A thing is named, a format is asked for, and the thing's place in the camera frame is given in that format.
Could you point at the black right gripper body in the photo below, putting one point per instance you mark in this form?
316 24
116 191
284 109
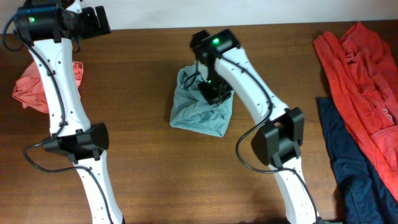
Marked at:
214 89

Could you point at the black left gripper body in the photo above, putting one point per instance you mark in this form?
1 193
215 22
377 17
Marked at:
87 26

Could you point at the light blue polo shirt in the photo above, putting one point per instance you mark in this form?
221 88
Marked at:
190 110

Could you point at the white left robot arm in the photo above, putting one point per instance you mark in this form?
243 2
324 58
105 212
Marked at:
48 29

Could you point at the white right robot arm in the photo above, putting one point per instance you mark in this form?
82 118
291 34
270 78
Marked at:
278 131

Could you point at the red-orange shirt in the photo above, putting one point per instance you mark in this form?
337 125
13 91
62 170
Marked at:
362 75

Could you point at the dark navy garment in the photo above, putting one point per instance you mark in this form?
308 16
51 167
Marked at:
367 199

